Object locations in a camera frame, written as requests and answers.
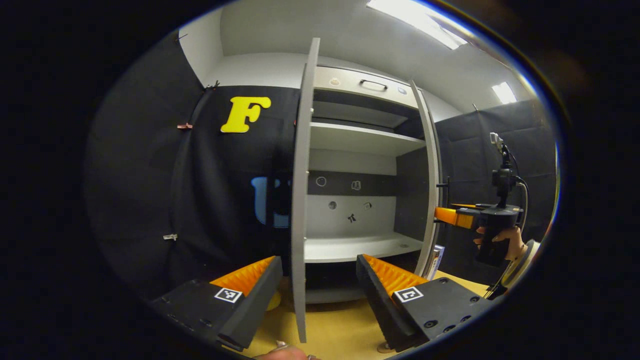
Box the white cabinet drawer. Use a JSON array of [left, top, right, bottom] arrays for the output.
[[314, 66, 420, 108]]

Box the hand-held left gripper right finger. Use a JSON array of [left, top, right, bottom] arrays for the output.
[[356, 254, 501, 353]]

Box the small printed carton box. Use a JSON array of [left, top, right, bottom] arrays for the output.
[[427, 244, 446, 281]]

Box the long ceiling light panel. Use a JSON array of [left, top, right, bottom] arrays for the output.
[[366, 0, 468, 51]]

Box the white cabinet shelf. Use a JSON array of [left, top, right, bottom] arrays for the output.
[[310, 122, 427, 157]]

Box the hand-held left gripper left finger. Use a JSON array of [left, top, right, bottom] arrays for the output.
[[150, 256, 284, 352]]

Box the small ceiling light panel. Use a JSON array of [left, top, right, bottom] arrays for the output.
[[491, 81, 518, 105]]

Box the white and grey cabinet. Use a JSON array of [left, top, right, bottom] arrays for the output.
[[300, 65, 441, 305]]

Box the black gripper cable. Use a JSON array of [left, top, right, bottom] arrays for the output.
[[484, 260, 518, 301]]

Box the black door handle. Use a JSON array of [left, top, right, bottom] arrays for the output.
[[436, 176, 452, 210]]

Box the white cabinet door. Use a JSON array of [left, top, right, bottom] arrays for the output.
[[410, 80, 444, 279], [291, 37, 321, 344]]

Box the black backdrop cloth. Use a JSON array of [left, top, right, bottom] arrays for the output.
[[434, 99, 558, 286], [85, 30, 301, 301]]

